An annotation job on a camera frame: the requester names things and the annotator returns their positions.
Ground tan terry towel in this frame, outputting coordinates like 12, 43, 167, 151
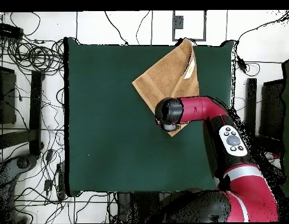
131, 37, 200, 138

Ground dark green tablecloth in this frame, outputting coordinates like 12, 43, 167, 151
63, 37, 236, 198

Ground small grey box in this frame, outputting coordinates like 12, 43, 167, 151
174, 15, 184, 30

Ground black power adapter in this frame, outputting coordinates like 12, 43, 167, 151
236, 55, 248, 74
43, 178, 53, 192

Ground grey tripod base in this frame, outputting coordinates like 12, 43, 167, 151
0, 153, 38, 190

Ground black box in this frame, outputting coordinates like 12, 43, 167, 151
0, 65, 17, 125
260, 79, 285, 141

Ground black power strip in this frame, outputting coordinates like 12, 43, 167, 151
0, 23, 24, 40

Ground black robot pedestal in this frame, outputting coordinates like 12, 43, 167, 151
117, 192, 165, 223

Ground grey square floor frame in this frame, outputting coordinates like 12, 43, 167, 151
172, 10, 207, 42

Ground black floor cable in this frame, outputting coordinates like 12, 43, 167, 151
104, 10, 129, 46
236, 10, 289, 43
135, 10, 151, 46

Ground coiled black cables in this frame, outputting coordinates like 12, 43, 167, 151
7, 38, 65, 76

